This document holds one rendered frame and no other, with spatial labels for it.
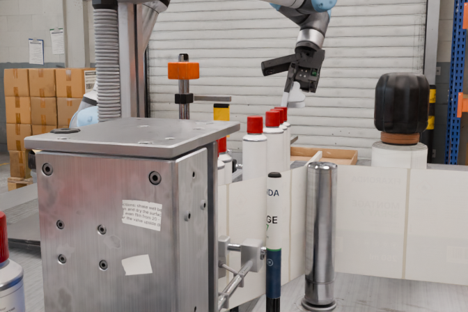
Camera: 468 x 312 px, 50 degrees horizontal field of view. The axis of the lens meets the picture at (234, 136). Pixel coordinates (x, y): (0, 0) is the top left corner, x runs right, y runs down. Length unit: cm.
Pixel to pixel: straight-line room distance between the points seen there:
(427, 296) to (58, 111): 416
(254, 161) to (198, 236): 68
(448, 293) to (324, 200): 24
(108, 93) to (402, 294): 48
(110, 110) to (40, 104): 410
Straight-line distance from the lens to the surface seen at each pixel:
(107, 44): 69
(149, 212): 32
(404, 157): 81
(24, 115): 491
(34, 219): 120
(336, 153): 194
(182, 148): 31
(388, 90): 80
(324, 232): 64
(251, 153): 101
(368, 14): 516
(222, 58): 550
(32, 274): 97
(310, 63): 140
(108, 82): 69
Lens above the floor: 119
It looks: 8 degrees down
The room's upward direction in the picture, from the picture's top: straight up
